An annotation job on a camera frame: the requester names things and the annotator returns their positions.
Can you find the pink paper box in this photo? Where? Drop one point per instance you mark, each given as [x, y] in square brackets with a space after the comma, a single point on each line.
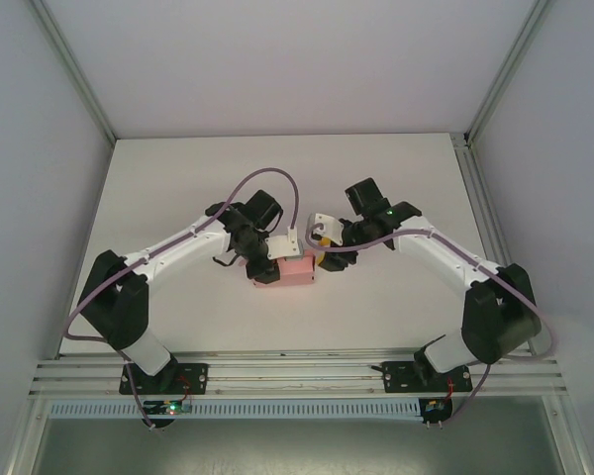
[297, 272]

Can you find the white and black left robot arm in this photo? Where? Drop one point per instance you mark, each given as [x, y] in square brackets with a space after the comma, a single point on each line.
[178, 242]

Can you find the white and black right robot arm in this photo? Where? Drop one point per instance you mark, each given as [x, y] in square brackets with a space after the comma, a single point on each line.
[440, 257]

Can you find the small circuit board green light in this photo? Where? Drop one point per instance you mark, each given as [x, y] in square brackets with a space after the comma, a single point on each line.
[170, 408]

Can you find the aluminium mounting rail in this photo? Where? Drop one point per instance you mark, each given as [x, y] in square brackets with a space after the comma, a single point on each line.
[297, 368]

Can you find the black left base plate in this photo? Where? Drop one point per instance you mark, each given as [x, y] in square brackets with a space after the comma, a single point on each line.
[195, 378]

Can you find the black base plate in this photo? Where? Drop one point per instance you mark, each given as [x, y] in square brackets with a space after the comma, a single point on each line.
[195, 378]
[401, 378]

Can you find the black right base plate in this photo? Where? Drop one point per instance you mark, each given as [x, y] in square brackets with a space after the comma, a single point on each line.
[401, 378]

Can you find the aluminium frame post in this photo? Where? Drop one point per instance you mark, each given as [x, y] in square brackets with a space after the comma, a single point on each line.
[27, 435]
[506, 74]
[574, 435]
[75, 74]

